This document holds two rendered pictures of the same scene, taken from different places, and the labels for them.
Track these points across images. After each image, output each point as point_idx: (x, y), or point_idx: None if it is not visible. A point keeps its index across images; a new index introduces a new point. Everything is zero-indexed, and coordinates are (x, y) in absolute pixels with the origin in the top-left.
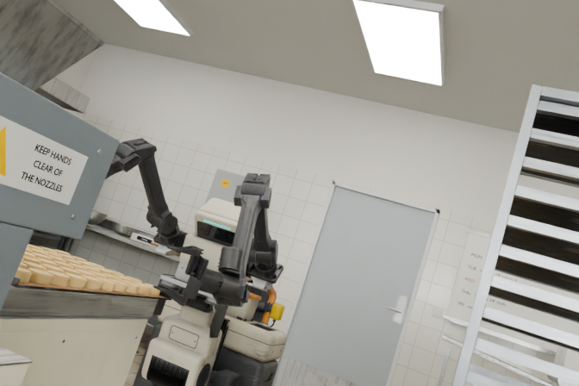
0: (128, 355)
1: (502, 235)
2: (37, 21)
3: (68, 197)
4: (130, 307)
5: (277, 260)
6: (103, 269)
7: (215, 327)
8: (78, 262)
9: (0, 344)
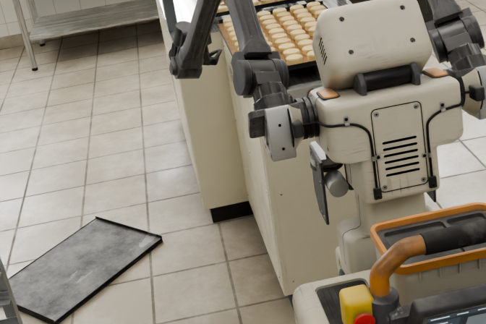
0: None
1: None
2: None
3: None
4: None
5: (241, 91)
6: (295, 52)
7: (319, 199)
8: (304, 44)
9: (228, 55)
